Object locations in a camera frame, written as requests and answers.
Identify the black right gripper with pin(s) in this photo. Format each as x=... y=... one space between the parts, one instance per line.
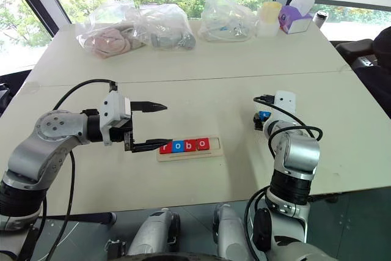
x=258 y=123

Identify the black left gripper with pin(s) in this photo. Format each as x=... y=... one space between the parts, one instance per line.
x=122 y=132

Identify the red letter tile b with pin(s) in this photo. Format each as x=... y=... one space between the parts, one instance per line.
x=191 y=145

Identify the wooden letter tray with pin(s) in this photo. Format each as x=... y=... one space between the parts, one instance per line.
x=189 y=156

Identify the red letter tile o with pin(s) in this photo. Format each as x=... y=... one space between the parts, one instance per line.
x=203 y=144

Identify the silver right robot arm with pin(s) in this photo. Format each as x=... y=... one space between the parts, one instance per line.
x=299 y=157

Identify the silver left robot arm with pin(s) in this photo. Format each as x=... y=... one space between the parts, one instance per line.
x=52 y=126

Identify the red letter tile r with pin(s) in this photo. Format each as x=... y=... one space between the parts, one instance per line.
x=165 y=149

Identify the blue letter tile o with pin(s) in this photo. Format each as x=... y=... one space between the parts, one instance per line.
x=178 y=146

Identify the silver left robot leg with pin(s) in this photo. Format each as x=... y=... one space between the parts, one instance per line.
x=152 y=233

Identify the silver robot leg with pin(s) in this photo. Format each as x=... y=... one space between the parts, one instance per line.
x=229 y=233
x=152 y=233

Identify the silver right robot leg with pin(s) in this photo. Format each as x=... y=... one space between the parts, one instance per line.
x=229 y=233

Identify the dark rounded robot torso edge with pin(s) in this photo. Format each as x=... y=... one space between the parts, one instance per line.
x=183 y=257

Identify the plastic bag with grey items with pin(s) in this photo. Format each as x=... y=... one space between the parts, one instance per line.
x=171 y=39

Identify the plastic bag with pink cloth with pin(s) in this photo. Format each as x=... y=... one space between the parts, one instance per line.
x=107 y=42

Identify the white plastic cup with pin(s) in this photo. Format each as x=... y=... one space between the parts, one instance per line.
x=267 y=28

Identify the purple tissue box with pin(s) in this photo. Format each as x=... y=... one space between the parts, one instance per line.
x=294 y=22

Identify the tall clear plastic bag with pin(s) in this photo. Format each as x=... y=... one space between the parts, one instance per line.
x=223 y=16

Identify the black chair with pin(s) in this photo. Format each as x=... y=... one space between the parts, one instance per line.
x=357 y=56

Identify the white bottle with dark lid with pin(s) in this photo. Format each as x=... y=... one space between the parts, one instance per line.
x=320 y=19

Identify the person in dark clothes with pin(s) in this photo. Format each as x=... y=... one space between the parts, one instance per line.
x=383 y=47

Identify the dark object beside table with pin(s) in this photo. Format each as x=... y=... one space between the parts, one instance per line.
x=3 y=96

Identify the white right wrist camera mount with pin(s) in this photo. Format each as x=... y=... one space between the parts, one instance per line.
x=285 y=102

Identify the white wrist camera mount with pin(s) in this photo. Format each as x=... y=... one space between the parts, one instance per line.
x=285 y=102
x=111 y=105

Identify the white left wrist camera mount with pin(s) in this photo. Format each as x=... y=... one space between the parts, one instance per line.
x=111 y=105

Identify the black table frame bar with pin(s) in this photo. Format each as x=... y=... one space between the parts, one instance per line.
x=88 y=217

